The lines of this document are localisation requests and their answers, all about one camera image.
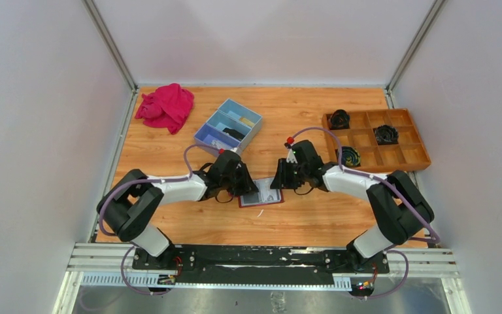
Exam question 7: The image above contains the silver VIP card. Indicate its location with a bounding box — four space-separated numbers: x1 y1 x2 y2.
256 177 283 204

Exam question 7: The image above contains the red leather card holder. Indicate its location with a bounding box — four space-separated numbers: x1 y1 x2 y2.
238 177 284 208

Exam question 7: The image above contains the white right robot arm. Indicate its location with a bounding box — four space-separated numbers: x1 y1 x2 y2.
271 137 434 261

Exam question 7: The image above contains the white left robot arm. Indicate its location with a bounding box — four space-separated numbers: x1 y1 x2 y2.
96 150 259 257

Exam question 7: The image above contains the gold card in box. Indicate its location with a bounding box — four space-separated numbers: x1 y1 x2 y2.
239 116 255 128

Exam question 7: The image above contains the black item in box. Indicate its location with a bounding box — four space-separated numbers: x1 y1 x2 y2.
223 128 245 141

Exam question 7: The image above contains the blue compartment organizer box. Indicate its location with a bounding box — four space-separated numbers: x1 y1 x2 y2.
193 99 263 156

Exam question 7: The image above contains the wooden compartment tray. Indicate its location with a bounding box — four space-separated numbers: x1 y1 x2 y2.
322 109 431 173

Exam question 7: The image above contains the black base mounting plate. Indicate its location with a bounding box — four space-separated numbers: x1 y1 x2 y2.
132 245 390 285

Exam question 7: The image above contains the crumpled pink cloth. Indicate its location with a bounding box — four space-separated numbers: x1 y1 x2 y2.
135 83 194 135

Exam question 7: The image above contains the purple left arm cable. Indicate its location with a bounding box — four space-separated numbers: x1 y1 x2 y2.
98 143 226 296

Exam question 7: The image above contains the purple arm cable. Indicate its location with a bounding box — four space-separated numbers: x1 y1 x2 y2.
285 126 441 300
98 143 226 296

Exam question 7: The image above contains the aluminium frame rail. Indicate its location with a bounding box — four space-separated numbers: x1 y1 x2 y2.
67 243 460 291

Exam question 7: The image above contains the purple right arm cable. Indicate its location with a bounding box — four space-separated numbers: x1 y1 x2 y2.
285 126 441 300

